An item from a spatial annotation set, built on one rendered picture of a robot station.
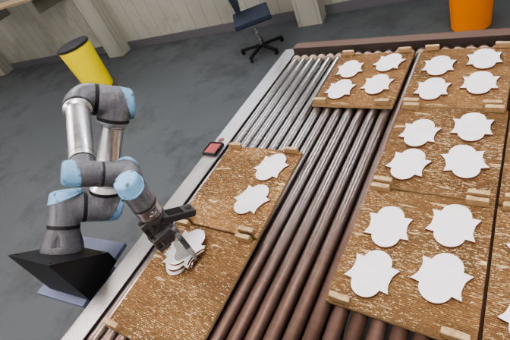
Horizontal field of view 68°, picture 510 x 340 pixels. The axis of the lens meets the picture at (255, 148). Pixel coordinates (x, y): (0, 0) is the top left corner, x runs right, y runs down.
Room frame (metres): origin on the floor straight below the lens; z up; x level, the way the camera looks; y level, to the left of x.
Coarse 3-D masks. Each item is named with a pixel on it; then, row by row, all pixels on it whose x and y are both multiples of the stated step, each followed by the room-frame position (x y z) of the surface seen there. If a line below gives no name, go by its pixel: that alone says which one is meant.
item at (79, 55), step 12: (84, 36) 5.36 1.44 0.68; (60, 48) 5.33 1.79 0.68; (72, 48) 5.08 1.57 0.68; (84, 48) 5.13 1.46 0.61; (72, 60) 5.07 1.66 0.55; (84, 60) 5.08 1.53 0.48; (96, 60) 5.18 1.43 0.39; (84, 72) 5.07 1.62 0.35; (96, 72) 5.11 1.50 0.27; (108, 72) 5.29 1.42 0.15; (108, 84) 5.15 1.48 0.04
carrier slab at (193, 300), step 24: (216, 240) 0.89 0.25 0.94; (216, 264) 0.80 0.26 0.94; (240, 264) 0.76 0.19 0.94; (144, 288) 0.83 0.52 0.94; (168, 288) 0.79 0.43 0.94; (192, 288) 0.75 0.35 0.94; (216, 288) 0.71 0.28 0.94; (120, 312) 0.78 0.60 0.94; (144, 312) 0.74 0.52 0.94; (168, 312) 0.71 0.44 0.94; (192, 312) 0.67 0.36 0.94; (216, 312) 0.64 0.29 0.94; (144, 336) 0.66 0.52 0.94; (168, 336) 0.63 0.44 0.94; (192, 336) 0.60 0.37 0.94
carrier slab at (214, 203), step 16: (224, 160) 1.29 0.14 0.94; (240, 160) 1.24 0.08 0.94; (256, 160) 1.20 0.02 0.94; (288, 160) 1.12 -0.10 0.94; (224, 176) 1.19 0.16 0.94; (240, 176) 1.15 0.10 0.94; (288, 176) 1.03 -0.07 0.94; (208, 192) 1.14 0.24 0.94; (224, 192) 1.10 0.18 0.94; (240, 192) 1.06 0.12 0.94; (272, 192) 0.99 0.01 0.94; (208, 208) 1.06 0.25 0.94; (224, 208) 1.02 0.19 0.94; (272, 208) 0.92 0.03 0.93; (192, 224) 1.02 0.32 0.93; (208, 224) 0.98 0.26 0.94; (224, 224) 0.95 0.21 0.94; (240, 224) 0.91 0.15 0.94; (256, 224) 0.88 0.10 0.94
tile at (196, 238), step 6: (186, 234) 0.94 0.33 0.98; (192, 234) 0.92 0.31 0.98; (198, 234) 0.91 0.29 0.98; (204, 234) 0.90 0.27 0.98; (186, 240) 0.91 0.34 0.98; (192, 240) 0.90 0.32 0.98; (198, 240) 0.89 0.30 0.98; (204, 240) 0.88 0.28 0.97; (192, 246) 0.87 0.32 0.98; (198, 246) 0.86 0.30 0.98; (168, 252) 0.89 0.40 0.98; (174, 252) 0.88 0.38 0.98; (198, 252) 0.84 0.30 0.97; (168, 258) 0.87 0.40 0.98; (174, 258) 0.86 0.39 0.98; (186, 258) 0.84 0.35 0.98; (192, 258) 0.83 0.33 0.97; (174, 264) 0.83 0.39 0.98
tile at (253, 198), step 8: (248, 192) 1.04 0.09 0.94; (256, 192) 1.02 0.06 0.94; (264, 192) 1.00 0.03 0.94; (240, 200) 1.01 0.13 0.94; (248, 200) 1.00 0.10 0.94; (256, 200) 0.98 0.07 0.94; (264, 200) 0.96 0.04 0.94; (240, 208) 0.98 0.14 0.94; (248, 208) 0.96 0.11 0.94; (256, 208) 0.94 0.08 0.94
